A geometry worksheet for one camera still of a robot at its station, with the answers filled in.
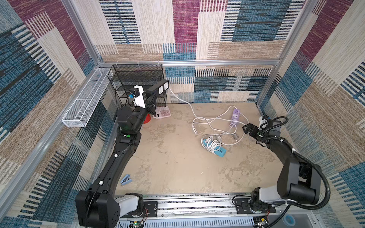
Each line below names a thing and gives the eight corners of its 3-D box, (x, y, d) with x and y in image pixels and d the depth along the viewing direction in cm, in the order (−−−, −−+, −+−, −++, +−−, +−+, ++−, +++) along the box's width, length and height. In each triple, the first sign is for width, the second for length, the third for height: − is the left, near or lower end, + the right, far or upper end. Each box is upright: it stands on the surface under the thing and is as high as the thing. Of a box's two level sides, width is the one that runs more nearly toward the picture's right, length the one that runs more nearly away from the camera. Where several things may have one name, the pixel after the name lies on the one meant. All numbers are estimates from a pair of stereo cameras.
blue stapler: (122, 186, 83) (120, 184, 81) (121, 177, 86) (120, 176, 84) (132, 182, 84) (131, 181, 82) (131, 174, 87) (130, 173, 85)
